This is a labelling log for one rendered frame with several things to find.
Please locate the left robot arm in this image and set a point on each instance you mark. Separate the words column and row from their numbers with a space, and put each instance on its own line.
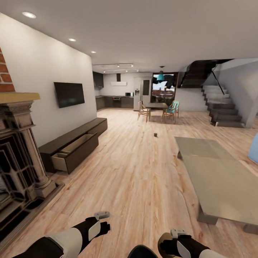
column 68, row 243

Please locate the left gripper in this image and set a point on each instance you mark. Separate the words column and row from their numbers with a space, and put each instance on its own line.
column 104, row 228

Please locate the stairs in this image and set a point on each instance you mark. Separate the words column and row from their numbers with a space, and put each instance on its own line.
column 219, row 107

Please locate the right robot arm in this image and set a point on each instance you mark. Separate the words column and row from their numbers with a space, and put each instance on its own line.
column 183, row 245

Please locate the fridge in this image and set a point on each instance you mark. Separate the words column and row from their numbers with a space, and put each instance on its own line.
column 142, row 91

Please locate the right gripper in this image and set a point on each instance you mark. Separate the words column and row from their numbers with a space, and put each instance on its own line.
column 169, row 247

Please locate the cauldron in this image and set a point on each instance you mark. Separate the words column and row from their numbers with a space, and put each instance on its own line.
column 142, row 251

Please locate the wood fireplace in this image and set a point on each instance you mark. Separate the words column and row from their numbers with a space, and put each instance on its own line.
column 25, row 189

